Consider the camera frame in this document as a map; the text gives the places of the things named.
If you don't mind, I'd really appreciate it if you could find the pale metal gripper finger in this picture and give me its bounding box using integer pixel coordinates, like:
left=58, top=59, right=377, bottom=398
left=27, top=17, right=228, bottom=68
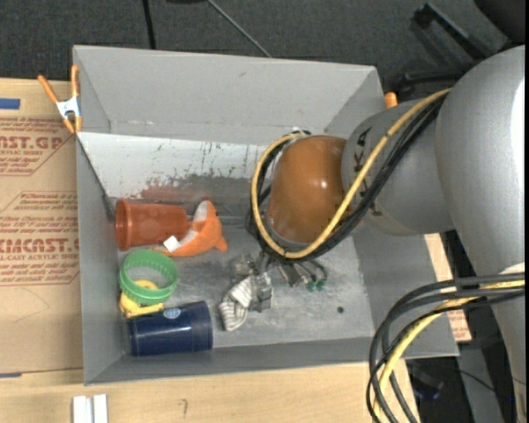
left=260, top=275, right=275, bottom=311
left=248, top=276, right=263, bottom=312

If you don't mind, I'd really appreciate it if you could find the white and grey striped cloth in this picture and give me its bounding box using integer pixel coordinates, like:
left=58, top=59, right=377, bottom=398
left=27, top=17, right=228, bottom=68
left=218, top=277, right=253, bottom=332

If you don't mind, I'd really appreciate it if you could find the orange and white toy fish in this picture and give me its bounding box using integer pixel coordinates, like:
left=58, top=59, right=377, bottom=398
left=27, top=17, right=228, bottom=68
left=153, top=199, right=228, bottom=258

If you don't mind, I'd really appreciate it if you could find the dark blue cup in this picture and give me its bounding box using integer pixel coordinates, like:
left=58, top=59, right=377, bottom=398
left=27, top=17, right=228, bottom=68
left=125, top=301, right=214, bottom=357

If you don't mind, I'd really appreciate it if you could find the orange plastic cup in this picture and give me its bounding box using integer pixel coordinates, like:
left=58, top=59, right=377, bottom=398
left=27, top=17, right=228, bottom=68
left=115, top=198, right=190, bottom=251

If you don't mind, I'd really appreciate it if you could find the yellow plastic toy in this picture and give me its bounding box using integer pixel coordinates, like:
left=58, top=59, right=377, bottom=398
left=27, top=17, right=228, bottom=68
left=118, top=279, right=165, bottom=319

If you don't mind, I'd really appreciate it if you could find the grey metal bin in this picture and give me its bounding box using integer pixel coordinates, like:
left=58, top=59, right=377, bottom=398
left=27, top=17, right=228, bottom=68
left=71, top=45, right=461, bottom=386

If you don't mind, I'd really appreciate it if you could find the brown cardboard board red print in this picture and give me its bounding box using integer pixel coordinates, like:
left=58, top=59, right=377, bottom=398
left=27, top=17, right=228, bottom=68
left=0, top=76, right=473, bottom=381

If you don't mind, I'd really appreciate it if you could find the green plastic ring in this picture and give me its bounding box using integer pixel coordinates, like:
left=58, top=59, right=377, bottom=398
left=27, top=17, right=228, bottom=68
left=118, top=249, right=179, bottom=307

